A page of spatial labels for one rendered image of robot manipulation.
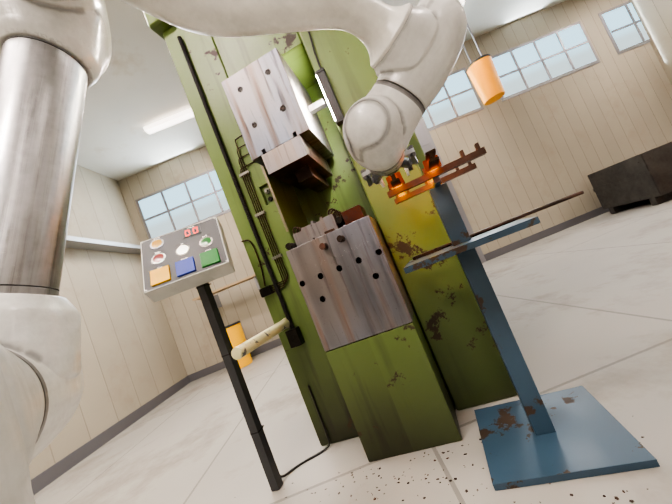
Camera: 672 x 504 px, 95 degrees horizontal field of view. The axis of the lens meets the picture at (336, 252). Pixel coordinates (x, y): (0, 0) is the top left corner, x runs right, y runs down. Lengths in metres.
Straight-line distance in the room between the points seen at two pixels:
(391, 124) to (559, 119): 6.59
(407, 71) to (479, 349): 1.18
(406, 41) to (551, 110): 6.52
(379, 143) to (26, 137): 0.49
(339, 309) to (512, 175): 5.34
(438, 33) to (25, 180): 0.62
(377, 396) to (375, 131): 1.07
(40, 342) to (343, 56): 1.50
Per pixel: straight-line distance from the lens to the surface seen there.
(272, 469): 1.61
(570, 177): 6.81
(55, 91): 0.66
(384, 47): 0.59
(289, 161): 1.42
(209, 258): 1.37
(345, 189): 1.81
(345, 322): 1.27
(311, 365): 1.60
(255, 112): 1.55
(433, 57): 0.59
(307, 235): 1.34
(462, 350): 1.49
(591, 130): 7.29
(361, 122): 0.51
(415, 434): 1.41
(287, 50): 1.78
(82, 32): 0.72
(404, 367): 1.29
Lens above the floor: 0.74
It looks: 4 degrees up
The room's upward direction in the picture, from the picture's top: 22 degrees counter-clockwise
